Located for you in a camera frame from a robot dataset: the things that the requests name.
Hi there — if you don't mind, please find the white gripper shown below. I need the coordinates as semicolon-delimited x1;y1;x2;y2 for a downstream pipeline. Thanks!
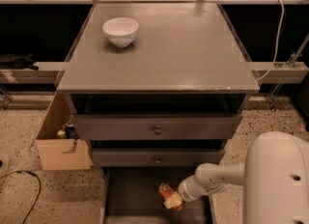
164;176;202;210

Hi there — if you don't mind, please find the crushed red coke can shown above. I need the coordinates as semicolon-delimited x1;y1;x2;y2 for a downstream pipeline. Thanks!
158;182;177;205

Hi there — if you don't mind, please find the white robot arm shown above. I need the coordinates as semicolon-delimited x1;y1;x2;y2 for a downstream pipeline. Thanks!
158;131;309;224

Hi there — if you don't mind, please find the open grey bottom drawer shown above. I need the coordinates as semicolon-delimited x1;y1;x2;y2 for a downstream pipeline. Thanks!
99;167;217;224

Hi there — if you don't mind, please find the grey middle drawer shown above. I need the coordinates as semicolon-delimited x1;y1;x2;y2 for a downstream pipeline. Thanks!
91;149;225;167

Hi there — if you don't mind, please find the grey drawer cabinet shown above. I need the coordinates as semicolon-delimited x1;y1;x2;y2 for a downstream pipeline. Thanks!
56;1;261;224

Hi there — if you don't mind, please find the grey top drawer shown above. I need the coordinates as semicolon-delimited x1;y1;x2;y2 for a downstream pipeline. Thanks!
70;115;242;140

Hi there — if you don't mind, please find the wooden side box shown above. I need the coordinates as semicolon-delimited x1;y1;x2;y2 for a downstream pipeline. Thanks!
35;93;93;170

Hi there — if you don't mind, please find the white ceramic bowl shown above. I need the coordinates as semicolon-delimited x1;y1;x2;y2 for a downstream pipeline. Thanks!
102;17;139;47

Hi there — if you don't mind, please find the black object on shelf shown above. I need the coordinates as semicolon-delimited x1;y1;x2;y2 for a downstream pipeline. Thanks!
0;54;39;70

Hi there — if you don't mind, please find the black floor cable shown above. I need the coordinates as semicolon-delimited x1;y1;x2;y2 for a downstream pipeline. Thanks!
0;170;42;224

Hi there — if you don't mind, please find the white hanging cable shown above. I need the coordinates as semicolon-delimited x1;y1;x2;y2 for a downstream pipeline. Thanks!
256;0;286;82

